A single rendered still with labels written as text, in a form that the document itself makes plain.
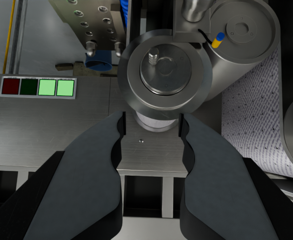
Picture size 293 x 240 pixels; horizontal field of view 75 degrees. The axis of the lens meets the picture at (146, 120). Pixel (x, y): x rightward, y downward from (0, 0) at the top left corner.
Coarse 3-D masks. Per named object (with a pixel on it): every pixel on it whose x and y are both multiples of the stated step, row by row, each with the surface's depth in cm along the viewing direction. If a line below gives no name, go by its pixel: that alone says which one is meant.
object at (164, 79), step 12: (168, 48) 28; (144, 60) 28; (168, 60) 28; (180, 60) 28; (144, 72) 28; (156, 72) 28; (168, 72) 28; (180, 72) 28; (144, 84) 29; (156, 84) 27; (168, 84) 27; (180, 84) 27
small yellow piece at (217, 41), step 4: (200, 32) 26; (220, 32) 23; (204, 36) 26; (216, 36) 23; (220, 36) 23; (224, 36) 23; (208, 40) 25; (216, 40) 23; (220, 40) 23; (212, 44) 24; (216, 44) 24
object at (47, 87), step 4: (40, 80) 63; (44, 80) 63; (48, 80) 63; (52, 80) 63; (40, 84) 63; (44, 84) 63; (48, 84) 63; (52, 84) 63; (40, 88) 63; (44, 88) 63; (48, 88) 63; (52, 88) 63; (40, 92) 63; (44, 92) 63; (48, 92) 63; (52, 92) 63
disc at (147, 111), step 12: (144, 36) 31; (132, 48) 30; (120, 60) 30; (204, 60) 30; (120, 72) 30; (204, 72) 30; (120, 84) 30; (204, 84) 29; (132, 96) 29; (204, 96) 29; (144, 108) 29; (180, 108) 29; (192, 108) 29
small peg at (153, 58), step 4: (152, 48) 25; (156, 48) 25; (148, 52) 25; (152, 52) 25; (156, 52) 25; (148, 56) 26; (152, 56) 25; (156, 56) 25; (148, 60) 27; (152, 60) 26; (156, 60) 27; (152, 64) 28
